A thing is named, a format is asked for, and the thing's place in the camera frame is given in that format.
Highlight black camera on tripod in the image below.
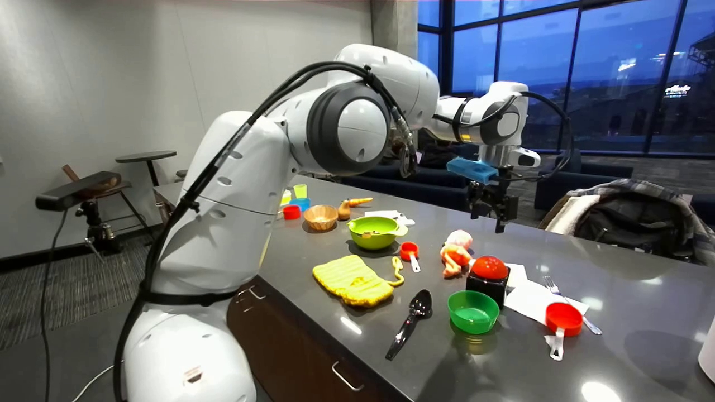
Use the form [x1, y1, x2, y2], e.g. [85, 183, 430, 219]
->
[35, 166, 121, 255]

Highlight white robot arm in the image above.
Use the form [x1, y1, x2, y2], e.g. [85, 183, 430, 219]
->
[113, 42, 527, 402]

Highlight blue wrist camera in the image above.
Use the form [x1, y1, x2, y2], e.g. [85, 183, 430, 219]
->
[447, 157, 499, 183]

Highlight orange white plush toy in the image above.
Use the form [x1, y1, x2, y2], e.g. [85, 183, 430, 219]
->
[440, 231, 473, 280]

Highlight red measuring cup on paper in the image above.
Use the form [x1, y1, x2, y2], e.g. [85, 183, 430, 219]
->
[545, 301, 604, 363]

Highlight lime green mixing bowl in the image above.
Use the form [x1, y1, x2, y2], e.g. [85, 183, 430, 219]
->
[349, 216, 401, 250]

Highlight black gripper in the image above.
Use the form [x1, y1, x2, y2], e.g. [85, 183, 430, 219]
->
[468, 168, 518, 234]

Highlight black backpack on chair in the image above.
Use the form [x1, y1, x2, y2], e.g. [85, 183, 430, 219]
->
[544, 178, 715, 266]

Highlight red measuring cup near bowl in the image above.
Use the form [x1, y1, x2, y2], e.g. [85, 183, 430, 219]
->
[401, 241, 420, 273]

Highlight wicker basket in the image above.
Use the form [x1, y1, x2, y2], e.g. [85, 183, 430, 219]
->
[304, 206, 337, 232]

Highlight small green bowl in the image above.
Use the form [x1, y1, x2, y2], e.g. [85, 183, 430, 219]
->
[447, 290, 501, 335]

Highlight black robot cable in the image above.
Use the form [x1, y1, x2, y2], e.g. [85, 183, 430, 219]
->
[109, 60, 420, 402]

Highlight dark wooden counter cabinet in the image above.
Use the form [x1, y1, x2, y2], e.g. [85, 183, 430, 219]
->
[229, 277, 409, 402]

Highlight white paper sheet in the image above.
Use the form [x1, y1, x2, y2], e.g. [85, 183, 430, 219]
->
[504, 264, 587, 324]

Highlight black plastic spoon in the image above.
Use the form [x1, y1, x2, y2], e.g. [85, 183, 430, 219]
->
[386, 288, 433, 359]

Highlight yellow crochet pouch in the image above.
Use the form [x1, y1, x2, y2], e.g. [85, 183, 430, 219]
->
[313, 255, 404, 309]

